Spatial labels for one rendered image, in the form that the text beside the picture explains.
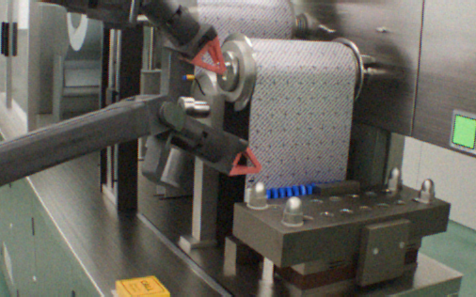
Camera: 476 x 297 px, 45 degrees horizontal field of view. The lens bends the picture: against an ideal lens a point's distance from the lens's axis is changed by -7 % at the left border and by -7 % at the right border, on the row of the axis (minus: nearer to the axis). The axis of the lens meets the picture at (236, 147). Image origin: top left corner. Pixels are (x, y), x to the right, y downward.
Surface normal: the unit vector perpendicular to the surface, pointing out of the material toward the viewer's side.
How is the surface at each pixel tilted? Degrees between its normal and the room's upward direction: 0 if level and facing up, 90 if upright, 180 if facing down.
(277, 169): 90
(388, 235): 90
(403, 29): 90
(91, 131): 79
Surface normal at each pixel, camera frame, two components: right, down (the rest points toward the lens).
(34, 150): 0.74, 0.01
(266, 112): 0.48, 0.23
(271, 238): -0.87, 0.06
